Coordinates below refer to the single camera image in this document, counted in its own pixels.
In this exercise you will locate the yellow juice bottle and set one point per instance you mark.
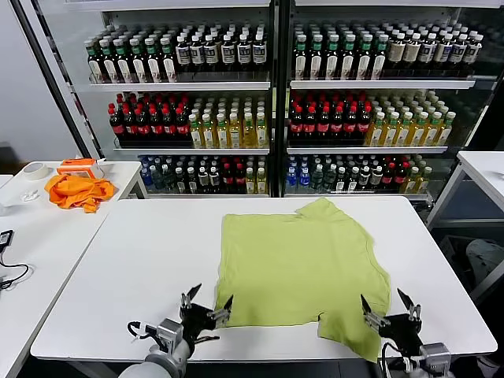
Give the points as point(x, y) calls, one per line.
point(403, 134)
point(261, 182)
point(250, 182)
point(431, 134)
point(424, 182)
point(209, 136)
point(376, 134)
point(248, 136)
point(412, 182)
point(390, 134)
point(235, 136)
point(196, 136)
point(445, 134)
point(261, 136)
point(417, 134)
point(222, 136)

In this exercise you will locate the beige tape roll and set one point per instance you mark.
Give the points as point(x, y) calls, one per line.
point(39, 173)

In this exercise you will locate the orange and white box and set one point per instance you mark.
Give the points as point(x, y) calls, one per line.
point(76, 167)

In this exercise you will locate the small white object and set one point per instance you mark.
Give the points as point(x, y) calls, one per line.
point(29, 195)

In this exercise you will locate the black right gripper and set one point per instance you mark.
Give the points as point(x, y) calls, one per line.
point(401, 332)

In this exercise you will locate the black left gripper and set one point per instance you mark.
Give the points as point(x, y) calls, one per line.
point(199, 323)

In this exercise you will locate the black power adapter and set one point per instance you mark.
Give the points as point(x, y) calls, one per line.
point(6, 238)

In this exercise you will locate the black cabinet post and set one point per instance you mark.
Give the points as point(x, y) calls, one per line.
point(280, 98)

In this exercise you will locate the red cap cola bottle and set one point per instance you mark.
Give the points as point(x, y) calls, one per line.
point(117, 128)
point(350, 128)
point(310, 128)
point(239, 180)
point(156, 128)
point(323, 128)
point(130, 128)
point(388, 178)
point(143, 128)
point(401, 177)
point(169, 128)
point(296, 128)
point(227, 180)
point(182, 128)
point(336, 128)
point(363, 128)

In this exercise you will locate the black slanted frame bar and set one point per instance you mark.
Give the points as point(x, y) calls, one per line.
point(53, 78)

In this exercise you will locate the light green T-shirt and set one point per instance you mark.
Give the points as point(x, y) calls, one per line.
point(295, 267)

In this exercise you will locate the white cap beige label bottle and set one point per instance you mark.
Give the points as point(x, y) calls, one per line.
point(412, 53)
point(396, 53)

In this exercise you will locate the white cap navy label bottle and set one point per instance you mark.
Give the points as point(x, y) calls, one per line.
point(211, 55)
point(473, 53)
point(458, 53)
point(443, 53)
point(259, 53)
point(228, 54)
point(183, 55)
point(427, 53)
point(197, 55)
point(243, 54)

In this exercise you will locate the green cap dark tea bottle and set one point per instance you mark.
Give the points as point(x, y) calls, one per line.
point(110, 65)
point(169, 65)
point(379, 63)
point(316, 63)
point(300, 63)
point(364, 63)
point(139, 65)
point(95, 65)
point(332, 63)
point(154, 65)
point(348, 63)
point(124, 65)

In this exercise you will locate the dark green drink bottle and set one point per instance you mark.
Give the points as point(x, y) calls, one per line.
point(317, 179)
point(330, 180)
point(167, 180)
point(157, 179)

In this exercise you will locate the blue water bottle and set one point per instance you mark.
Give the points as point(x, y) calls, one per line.
point(146, 178)
point(292, 178)
point(304, 178)

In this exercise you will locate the grey bag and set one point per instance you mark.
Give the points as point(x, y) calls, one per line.
point(484, 254)

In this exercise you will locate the white beverage display shelf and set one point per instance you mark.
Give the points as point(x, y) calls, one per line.
point(393, 3)
point(157, 4)

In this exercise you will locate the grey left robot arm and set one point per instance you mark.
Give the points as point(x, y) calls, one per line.
point(169, 334)

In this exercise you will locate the dark drink bottle white cap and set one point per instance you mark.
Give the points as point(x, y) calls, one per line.
point(202, 180)
point(364, 179)
point(353, 181)
point(191, 181)
point(341, 181)
point(214, 180)
point(376, 179)
point(179, 181)

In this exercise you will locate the crumpled orange cloth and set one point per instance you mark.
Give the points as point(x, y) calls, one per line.
point(75, 193)

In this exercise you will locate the white side table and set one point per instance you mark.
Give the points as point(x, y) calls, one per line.
point(122, 173)
point(47, 252)
point(486, 173)

